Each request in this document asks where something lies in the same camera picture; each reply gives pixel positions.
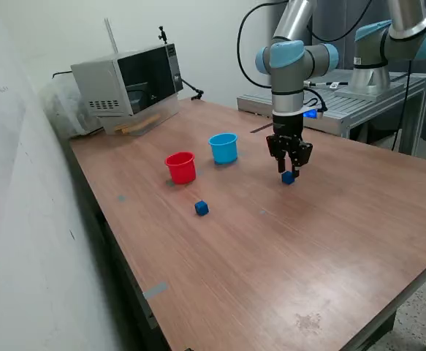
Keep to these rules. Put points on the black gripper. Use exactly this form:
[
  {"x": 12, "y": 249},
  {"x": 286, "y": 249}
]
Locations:
[{"x": 287, "y": 126}]

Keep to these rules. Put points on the blue cube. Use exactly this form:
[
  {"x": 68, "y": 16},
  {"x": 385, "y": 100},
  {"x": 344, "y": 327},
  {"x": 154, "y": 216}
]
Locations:
[
  {"x": 201, "y": 208},
  {"x": 287, "y": 179}
]

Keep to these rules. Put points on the aluminium robot base table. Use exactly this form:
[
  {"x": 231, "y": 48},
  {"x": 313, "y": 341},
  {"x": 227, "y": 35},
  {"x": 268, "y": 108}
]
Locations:
[{"x": 344, "y": 106}]

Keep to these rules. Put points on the long tape strip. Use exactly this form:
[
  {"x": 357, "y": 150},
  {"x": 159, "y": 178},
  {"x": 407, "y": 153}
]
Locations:
[{"x": 260, "y": 128}]

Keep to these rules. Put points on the blue plastic cup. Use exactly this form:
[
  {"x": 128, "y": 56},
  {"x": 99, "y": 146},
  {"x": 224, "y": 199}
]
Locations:
[{"x": 224, "y": 151}]

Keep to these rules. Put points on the red plastic cup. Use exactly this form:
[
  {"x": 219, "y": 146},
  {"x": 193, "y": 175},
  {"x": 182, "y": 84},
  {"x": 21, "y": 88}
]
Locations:
[{"x": 180, "y": 172}]

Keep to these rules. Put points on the clear plastic container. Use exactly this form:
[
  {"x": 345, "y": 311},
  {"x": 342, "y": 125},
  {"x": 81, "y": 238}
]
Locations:
[{"x": 165, "y": 109}]

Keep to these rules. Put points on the dark grey curtain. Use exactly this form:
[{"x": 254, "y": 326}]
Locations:
[{"x": 329, "y": 14}]

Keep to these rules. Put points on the wooden stick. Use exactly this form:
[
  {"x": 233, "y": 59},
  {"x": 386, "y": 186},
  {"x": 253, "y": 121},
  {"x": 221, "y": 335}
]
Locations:
[{"x": 139, "y": 125}]

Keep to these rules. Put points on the large tape mark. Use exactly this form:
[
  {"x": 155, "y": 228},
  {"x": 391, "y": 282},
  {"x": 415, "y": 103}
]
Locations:
[{"x": 155, "y": 290}]

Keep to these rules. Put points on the silver microwave oven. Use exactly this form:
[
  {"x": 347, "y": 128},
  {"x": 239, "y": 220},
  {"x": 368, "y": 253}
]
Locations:
[{"x": 99, "y": 84}]

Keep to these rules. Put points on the white thin rod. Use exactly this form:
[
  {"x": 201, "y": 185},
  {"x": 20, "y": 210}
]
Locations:
[{"x": 111, "y": 34}]

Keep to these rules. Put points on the translucent plastic bag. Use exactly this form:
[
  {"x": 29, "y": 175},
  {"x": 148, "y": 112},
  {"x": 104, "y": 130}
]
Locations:
[{"x": 63, "y": 109}]

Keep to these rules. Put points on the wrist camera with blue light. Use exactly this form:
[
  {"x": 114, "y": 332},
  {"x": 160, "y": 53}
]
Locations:
[{"x": 311, "y": 114}]

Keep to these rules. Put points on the small black camera mount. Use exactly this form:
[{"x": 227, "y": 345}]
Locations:
[{"x": 162, "y": 34}]

